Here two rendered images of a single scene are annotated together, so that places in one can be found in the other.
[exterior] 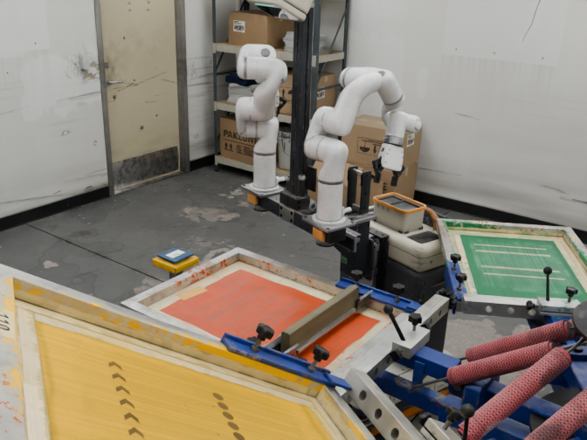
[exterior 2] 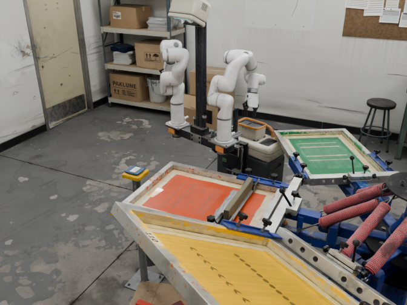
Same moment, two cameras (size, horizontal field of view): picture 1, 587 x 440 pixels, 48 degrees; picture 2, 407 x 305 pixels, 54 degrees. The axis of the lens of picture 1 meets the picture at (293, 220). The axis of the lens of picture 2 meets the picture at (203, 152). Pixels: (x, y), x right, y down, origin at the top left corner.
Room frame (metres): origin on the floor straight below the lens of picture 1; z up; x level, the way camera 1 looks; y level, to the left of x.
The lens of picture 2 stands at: (-0.05, 0.44, 2.22)
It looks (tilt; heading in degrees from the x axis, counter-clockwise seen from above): 26 degrees down; 350
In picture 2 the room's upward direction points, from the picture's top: straight up
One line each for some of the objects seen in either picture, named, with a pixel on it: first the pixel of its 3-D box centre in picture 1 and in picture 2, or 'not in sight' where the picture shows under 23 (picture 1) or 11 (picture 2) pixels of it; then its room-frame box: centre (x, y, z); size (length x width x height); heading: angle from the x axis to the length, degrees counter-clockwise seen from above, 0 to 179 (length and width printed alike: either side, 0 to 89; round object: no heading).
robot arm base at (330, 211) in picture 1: (332, 199); (225, 128); (2.32, -0.15, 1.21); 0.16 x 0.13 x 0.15; 127
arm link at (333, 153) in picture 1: (329, 159); (223, 106); (2.31, -0.13, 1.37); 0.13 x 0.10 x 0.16; 46
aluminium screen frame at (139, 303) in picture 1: (270, 311); (205, 198); (1.89, 0.07, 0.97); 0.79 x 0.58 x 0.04; 54
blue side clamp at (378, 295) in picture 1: (375, 301); (260, 184); (1.97, -0.29, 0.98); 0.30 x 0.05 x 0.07; 54
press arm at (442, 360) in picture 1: (427, 360); (303, 215); (1.56, -0.39, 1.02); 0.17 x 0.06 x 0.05; 54
